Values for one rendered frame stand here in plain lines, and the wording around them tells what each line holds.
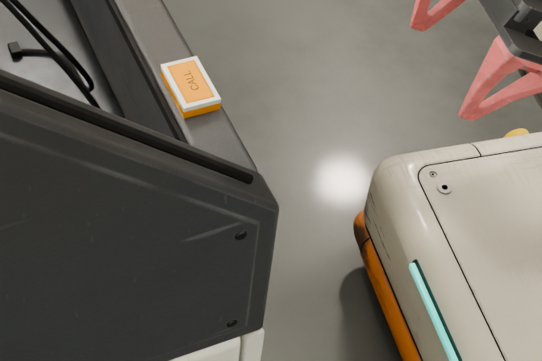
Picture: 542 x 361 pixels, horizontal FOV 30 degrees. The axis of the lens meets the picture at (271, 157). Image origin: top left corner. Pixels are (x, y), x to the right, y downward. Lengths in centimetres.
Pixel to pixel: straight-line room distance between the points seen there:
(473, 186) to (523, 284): 19
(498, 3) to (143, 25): 29
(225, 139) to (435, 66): 155
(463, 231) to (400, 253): 10
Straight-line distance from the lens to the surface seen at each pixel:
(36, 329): 71
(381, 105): 214
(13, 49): 98
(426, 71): 225
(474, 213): 163
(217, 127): 75
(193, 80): 77
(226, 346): 83
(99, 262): 67
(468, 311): 151
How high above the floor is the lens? 150
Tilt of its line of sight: 48 degrees down
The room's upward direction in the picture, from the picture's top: 7 degrees clockwise
